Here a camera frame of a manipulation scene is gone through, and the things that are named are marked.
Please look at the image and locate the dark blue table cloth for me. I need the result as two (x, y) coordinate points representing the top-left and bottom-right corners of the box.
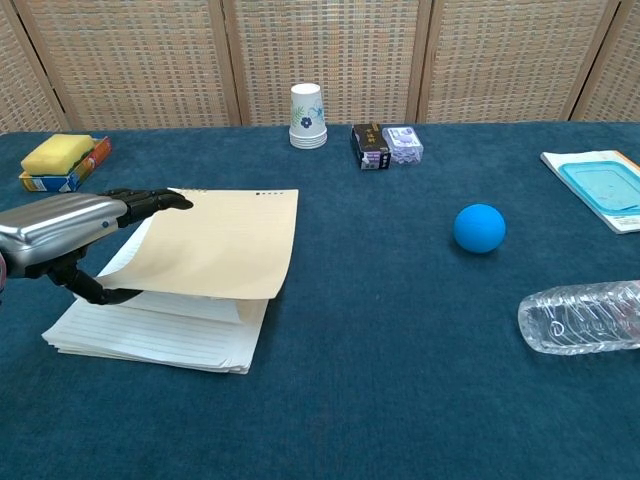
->
(0, 120), (640, 480)

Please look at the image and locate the teal plastic lid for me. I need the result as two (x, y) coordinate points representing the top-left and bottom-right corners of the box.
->
(558, 160), (640, 218)

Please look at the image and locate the blue ball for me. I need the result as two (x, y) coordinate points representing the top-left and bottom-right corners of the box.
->
(453, 202), (508, 255)

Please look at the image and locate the yellow sponge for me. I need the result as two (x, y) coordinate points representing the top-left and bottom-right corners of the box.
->
(20, 133), (97, 177)

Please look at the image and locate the beige paper notepad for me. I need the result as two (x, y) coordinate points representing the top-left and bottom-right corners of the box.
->
(40, 187), (301, 376)

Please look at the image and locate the black carton box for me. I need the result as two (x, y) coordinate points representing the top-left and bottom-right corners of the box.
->
(350, 122), (393, 172)

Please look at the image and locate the white book orange spine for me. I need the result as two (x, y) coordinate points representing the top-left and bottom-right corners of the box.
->
(539, 149), (640, 236)

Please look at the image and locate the orange blue carton box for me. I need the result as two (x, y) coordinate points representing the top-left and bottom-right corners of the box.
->
(18, 135), (114, 195)

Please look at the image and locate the white floral paper cup stack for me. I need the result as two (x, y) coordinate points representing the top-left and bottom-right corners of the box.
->
(288, 82), (329, 151)

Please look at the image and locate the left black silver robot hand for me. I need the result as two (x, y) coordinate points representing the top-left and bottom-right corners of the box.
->
(0, 187), (195, 307)

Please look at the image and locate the clear plastic water bottle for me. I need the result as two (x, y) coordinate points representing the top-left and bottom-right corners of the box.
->
(517, 279), (640, 357)

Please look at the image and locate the woven wooden folding screen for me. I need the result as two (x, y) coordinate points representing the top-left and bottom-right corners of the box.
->
(0, 0), (640, 135)

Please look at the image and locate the clear purple plastic box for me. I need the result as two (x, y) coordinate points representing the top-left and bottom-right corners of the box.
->
(382, 125), (425, 167)

